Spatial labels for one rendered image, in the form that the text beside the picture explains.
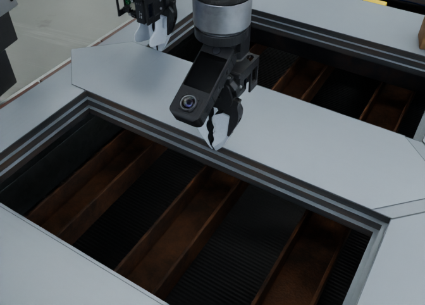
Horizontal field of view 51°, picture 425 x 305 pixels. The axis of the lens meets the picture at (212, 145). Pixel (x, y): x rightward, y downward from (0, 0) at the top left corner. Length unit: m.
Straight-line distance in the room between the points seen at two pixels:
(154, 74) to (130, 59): 0.07
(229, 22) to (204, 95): 0.10
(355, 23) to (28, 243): 0.81
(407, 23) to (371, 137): 0.42
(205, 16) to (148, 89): 0.31
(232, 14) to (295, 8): 0.58
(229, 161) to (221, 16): 0.25
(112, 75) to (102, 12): 2.17
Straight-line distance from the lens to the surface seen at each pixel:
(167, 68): 0.90
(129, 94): 0.84
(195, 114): 0.57
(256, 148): 0.72
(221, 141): 0.69
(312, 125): 0.78
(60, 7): 3.20
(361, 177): 0.71
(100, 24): 2.92
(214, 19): 0.57
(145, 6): 0.83
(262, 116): 0.78
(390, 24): 1.12
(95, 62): 0.94
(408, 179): 0.73
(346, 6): 1.17
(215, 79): 0.58
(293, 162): 0.71
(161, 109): 0.80
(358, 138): 0.77
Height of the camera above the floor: 1.35
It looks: 43 degrees down
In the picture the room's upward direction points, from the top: straight up
